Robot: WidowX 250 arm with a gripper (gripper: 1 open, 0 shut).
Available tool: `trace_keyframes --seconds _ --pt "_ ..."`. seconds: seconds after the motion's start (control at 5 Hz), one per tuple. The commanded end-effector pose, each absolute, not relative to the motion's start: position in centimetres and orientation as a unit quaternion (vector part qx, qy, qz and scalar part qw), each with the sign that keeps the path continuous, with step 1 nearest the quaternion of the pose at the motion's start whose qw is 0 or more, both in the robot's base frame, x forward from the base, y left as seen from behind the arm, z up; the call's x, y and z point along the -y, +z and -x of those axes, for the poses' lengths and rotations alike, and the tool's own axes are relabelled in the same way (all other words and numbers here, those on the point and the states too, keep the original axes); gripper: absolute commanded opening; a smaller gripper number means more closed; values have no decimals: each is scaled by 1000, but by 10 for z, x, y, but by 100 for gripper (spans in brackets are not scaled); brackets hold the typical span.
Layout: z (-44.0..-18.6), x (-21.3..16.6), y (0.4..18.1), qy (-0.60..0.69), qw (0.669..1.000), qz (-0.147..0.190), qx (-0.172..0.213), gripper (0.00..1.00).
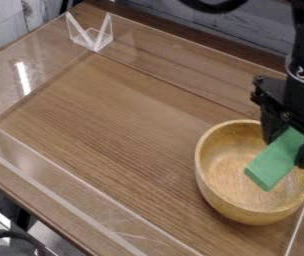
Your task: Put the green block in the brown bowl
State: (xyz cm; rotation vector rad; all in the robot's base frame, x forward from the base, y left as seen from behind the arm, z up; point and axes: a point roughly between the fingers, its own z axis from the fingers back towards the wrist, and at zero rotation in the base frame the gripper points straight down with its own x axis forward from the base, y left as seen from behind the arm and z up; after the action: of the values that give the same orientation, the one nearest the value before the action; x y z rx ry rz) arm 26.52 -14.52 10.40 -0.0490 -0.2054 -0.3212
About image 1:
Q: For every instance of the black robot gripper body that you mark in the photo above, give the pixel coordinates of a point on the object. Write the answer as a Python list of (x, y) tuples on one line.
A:
[(284, 94)]

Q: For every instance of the green rectangular block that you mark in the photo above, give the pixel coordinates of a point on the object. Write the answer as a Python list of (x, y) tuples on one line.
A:
[(275, 161)]

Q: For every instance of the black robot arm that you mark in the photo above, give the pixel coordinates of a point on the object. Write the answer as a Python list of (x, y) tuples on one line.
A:
[(296, 56)]

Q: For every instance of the brown wooden bowl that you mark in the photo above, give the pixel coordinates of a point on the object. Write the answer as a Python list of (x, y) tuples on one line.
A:
[(224, 150)]

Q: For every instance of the clear acrylic corner bracket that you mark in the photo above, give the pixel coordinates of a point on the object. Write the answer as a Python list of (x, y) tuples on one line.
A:
[(90, 38)]

